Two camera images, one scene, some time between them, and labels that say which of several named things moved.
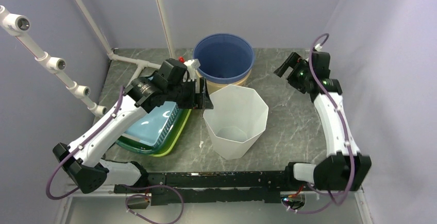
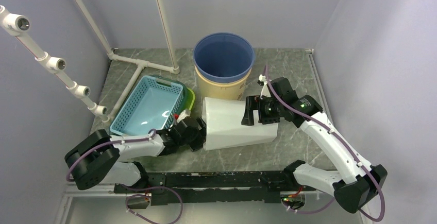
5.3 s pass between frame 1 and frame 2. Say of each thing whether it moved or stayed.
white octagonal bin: moved
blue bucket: stayed
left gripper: moved
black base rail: stayed
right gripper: moved
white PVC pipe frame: stayed
